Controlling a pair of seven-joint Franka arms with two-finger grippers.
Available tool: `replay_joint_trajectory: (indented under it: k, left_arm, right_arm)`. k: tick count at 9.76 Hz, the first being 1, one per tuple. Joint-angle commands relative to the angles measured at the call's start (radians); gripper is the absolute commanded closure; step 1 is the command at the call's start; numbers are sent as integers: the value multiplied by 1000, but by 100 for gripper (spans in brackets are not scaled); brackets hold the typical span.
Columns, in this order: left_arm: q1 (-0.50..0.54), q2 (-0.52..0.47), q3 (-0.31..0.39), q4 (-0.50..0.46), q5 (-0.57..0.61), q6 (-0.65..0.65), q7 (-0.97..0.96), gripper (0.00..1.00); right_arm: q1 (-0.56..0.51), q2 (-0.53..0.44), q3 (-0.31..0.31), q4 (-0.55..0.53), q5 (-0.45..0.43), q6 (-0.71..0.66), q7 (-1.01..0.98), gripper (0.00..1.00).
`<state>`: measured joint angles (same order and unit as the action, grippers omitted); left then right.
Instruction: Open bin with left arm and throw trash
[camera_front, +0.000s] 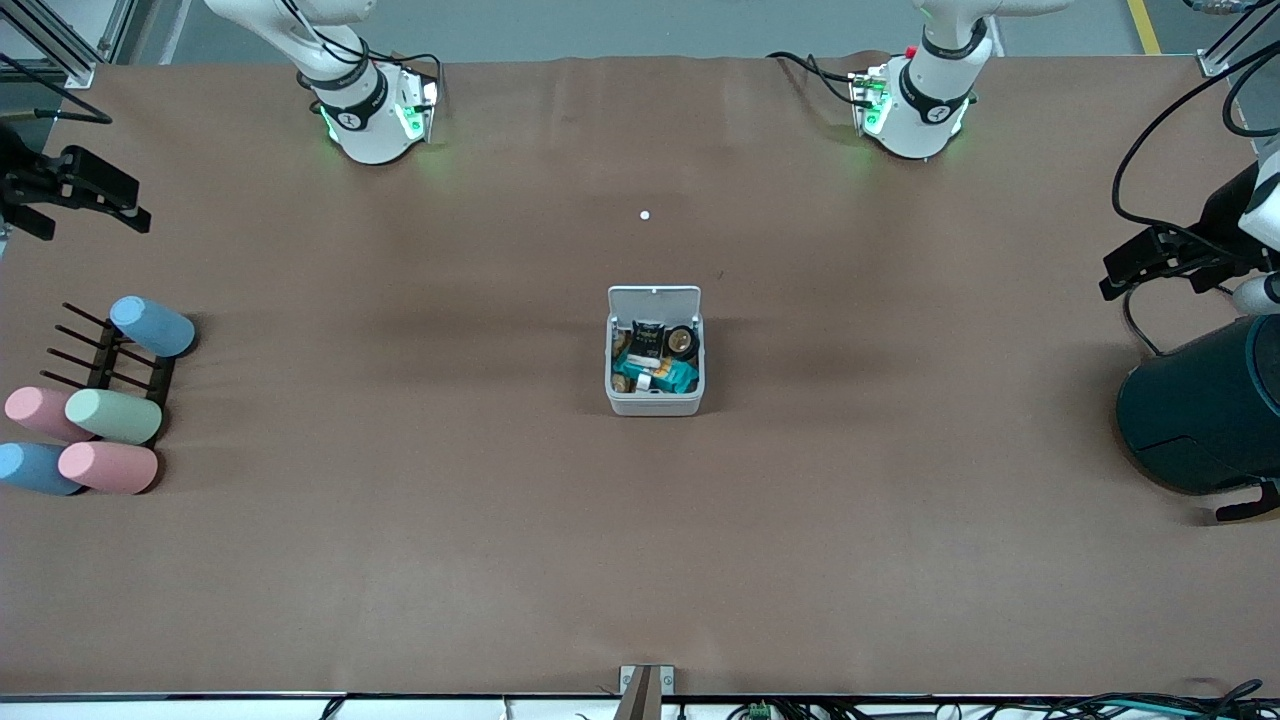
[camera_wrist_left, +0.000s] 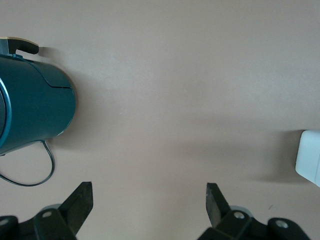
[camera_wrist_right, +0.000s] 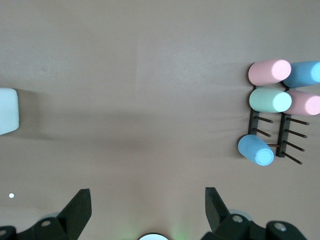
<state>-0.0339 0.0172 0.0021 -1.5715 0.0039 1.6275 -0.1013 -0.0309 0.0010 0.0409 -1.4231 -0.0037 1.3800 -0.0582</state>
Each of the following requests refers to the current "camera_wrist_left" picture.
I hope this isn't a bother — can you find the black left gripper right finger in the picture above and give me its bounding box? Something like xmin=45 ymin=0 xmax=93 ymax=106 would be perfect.
xmin=197 ymin=182 xmax=311 ymax=240

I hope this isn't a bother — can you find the white square lidded bin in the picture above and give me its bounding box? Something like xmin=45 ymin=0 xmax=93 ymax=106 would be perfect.
xmin=294 ymin=129 xmax=320 ymax=188

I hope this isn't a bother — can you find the black kettle power cable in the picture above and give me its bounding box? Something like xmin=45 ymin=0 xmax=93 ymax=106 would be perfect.
xmin=0 ymin=139 xmax=55 ymax=187

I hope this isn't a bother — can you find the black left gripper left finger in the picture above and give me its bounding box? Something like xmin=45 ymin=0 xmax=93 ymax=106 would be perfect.
xmin=0 ymin=181 xmax=94 ymax=240

